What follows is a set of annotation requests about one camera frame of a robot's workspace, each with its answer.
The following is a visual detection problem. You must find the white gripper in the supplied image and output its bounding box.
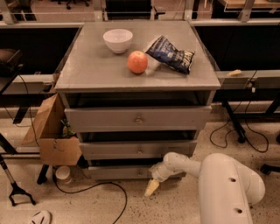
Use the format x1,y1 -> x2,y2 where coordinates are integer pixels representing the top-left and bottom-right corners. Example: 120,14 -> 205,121
144,162 -> 172,197

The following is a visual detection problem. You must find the grey bottom drawer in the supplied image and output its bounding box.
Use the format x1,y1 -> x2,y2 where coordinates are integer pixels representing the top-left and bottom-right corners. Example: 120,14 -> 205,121
88,157 -> 162,180

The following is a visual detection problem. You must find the grey drawer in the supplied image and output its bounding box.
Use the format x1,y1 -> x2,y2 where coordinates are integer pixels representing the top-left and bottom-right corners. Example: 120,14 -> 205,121
80,140 -> 197,160
65,106 -> 211,133
88,157 -> 162,180

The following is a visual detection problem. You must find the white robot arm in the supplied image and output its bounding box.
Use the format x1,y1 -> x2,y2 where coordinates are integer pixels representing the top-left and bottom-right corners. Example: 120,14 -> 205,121
145,152 -> 265,224

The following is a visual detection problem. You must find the grey middle drawer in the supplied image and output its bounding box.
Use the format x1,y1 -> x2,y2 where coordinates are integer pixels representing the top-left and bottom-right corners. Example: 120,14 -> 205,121
80,140 -> 197,160

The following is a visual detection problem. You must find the grey top drawer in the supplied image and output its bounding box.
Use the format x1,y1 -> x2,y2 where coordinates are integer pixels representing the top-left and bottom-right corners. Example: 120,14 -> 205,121
65,106 -> 211,133

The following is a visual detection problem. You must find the grey wooden drawer cabinet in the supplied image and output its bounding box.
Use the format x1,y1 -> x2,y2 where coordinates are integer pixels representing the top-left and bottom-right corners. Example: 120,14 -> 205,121
53,20 -> 222,176

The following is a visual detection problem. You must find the white paper cup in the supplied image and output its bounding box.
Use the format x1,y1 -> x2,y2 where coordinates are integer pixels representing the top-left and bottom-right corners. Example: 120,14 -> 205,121
55,166 -> 72,184

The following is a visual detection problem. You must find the black table leg right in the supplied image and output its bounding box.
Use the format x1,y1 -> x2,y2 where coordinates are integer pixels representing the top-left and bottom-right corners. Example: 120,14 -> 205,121
222,101 -> 246,144

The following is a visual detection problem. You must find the green bottle in box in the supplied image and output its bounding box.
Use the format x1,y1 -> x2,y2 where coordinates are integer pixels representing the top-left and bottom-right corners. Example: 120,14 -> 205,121
61,119 -> 75,138

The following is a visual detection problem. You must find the brown cardboard box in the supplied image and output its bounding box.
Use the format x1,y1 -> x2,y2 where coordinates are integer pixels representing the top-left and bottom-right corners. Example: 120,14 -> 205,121
22,94 -> 81,165

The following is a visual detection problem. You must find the white shoe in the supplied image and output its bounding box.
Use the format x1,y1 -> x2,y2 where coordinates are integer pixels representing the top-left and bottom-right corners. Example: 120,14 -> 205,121
28,210 -> 52,224

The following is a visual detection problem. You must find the red orange apple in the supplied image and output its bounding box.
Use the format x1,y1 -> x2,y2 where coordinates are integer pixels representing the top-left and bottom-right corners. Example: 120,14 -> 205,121
127,51 -> 148,74

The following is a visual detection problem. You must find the blue chip bag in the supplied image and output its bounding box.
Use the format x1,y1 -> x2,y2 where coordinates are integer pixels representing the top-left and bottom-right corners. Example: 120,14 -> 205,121
144,35 -> 194,74

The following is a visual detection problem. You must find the black tripod stand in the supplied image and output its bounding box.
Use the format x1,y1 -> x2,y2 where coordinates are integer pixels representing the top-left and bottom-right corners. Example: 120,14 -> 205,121
0,155 -> 36,207

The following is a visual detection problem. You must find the yellow sponge piece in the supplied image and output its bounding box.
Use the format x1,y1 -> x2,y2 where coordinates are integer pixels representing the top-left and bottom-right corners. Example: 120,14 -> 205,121
227,69 -> 242,77

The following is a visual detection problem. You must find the white ceramic bowl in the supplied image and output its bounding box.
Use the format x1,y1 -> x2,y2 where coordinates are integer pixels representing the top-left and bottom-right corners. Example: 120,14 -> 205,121
103,29 -> 133,53

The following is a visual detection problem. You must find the black floor cable left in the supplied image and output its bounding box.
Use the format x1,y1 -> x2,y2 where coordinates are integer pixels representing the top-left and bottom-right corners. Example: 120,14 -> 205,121
3,74 -> 129,224

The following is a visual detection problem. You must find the black floor cable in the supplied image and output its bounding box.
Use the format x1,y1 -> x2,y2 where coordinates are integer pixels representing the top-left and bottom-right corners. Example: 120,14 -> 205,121
3,74 -> 129,224
209,69 -> 270,154

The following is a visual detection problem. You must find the black floor cable right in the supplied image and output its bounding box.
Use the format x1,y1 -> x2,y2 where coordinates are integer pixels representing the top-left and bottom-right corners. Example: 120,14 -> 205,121
209,69 -> 270,154

